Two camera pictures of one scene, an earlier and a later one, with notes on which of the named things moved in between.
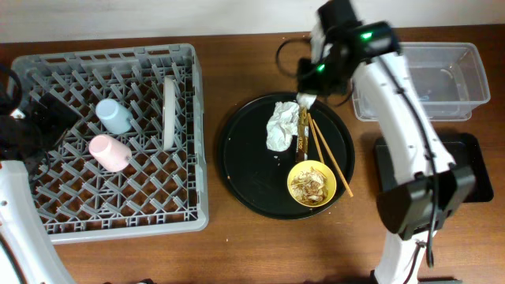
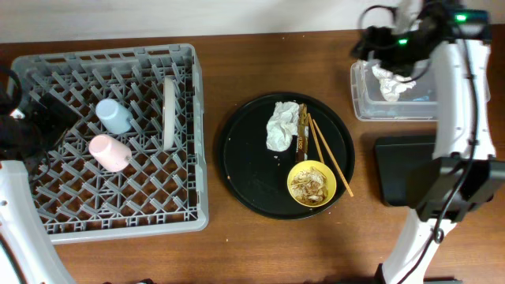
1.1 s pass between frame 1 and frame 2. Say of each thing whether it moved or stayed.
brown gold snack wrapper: stayed
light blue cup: stayed
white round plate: stayed
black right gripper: moved
